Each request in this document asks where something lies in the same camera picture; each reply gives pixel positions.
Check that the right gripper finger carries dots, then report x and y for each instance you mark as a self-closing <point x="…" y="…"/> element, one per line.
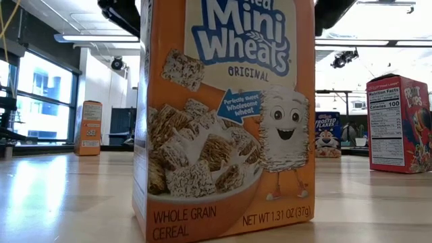
<point x="125" y="13"/>
<point x="332" y="11"/>

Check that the blue Frosted Flakes cereal box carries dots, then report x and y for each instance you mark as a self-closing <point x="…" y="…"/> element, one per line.
<point x="327" y="135"/>

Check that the orange Mini Wheats cereal box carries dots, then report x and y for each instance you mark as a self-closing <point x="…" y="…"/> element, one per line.
<point x="219" y="135"/>
<point x="88" y="135"/>

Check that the red Froot Loops cereal box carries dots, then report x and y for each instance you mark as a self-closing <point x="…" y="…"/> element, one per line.
<point x="398" y="135"/>

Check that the long ceiling light strip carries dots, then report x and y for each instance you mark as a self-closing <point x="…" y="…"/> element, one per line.
<point x="354" y="42"/>
<point x="101" y="38"/>

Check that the black ceiling spotlight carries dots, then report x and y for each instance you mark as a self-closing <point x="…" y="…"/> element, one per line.
<point x="342" y="59"/>

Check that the black round ceiling speaker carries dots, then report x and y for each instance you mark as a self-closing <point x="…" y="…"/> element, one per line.
<point x="117" y="63"/>

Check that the black background table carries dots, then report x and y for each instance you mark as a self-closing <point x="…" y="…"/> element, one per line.
<point x="332" y="91"/>

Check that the dark monitor screen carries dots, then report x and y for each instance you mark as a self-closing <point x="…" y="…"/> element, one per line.
<point x="123" y="125"/>

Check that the person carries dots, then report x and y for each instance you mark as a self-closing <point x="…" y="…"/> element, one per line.
<point x="349" y="133"/>

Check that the white cup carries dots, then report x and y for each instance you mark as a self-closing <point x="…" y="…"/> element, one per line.
<point x="360" y="141"/>

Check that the black rack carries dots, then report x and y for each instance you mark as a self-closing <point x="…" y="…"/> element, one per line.
<point x="6" y="104"/>

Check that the large window with dark frame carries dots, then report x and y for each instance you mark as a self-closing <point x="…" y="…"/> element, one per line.
<point x="44" y="101"/>

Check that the black aluminium table frame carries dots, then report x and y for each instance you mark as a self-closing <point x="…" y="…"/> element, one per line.
<point x="50" y="150"/>

